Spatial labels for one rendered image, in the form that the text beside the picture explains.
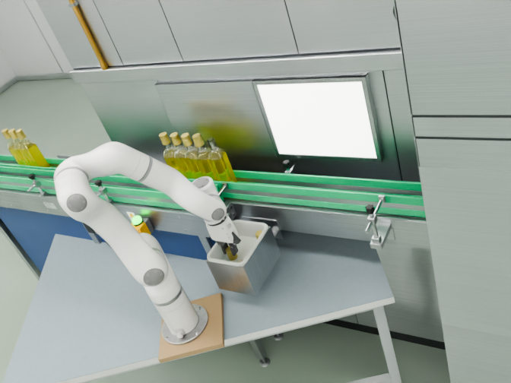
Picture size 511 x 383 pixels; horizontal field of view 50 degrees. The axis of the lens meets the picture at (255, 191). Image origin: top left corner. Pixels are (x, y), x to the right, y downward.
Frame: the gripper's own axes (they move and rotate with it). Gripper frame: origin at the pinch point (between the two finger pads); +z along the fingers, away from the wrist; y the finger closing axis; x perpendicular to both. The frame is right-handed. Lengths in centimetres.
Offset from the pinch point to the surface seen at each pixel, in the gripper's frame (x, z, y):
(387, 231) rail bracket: -18, -2, -55
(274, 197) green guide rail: -22.7, -7.0, -9.6
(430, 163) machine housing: -6, -42, -77
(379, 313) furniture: -13, 38, -47
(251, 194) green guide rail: -22.8, -7.2, 0.8
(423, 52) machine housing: -6, -73, -79
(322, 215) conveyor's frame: -21.4, -2.3, -29.6
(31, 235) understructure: -9, 31, 158
